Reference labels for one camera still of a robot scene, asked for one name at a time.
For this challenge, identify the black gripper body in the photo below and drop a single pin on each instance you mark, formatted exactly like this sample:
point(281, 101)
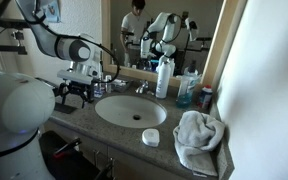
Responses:
point(76, 87)

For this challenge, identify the black comb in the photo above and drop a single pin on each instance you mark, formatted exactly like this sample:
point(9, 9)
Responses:
point(65, 108)

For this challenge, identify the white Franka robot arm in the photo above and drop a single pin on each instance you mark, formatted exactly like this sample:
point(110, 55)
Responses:
point(14, 100)

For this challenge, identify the white oval sink basin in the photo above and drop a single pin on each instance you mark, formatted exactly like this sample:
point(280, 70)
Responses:
point(124, 108)

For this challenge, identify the sink drain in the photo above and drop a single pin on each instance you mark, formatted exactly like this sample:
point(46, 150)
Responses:
point(136, 117)

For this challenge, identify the small clear bottle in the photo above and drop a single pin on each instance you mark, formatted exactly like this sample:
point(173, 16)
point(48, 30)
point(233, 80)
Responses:
point(108, 84)

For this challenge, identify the clear toiletry tray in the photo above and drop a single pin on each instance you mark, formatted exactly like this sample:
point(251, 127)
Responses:
point(120, 85)

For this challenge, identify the chrome faucet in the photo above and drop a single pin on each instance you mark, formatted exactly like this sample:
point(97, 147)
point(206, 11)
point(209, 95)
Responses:
point(142, 87)

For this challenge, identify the vanity cabinet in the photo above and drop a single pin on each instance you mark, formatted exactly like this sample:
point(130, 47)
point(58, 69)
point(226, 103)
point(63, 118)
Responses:
point(134, 160)

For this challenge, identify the tall white spray bottle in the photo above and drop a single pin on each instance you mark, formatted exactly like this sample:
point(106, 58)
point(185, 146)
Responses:
point(162, 81)

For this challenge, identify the blue mouthwash bottle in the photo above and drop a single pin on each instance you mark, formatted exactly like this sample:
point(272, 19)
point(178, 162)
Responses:
point(185, 93)

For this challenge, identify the white towel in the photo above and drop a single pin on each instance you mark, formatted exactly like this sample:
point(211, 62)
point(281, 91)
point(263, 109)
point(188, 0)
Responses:
point(197, 140)

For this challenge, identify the red-capped shaving can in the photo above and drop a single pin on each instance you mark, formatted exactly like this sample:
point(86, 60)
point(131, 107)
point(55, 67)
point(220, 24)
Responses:
point(204, 97)

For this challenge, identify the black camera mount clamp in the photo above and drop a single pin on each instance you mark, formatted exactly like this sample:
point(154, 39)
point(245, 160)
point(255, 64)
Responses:
point(14, 36)

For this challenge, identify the wall poster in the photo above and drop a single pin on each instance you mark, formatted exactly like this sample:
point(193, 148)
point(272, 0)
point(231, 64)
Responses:
point(53, 10)

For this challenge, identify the wood-framed wall mirror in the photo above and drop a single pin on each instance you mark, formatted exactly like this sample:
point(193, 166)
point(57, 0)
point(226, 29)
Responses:
point(170, 33)

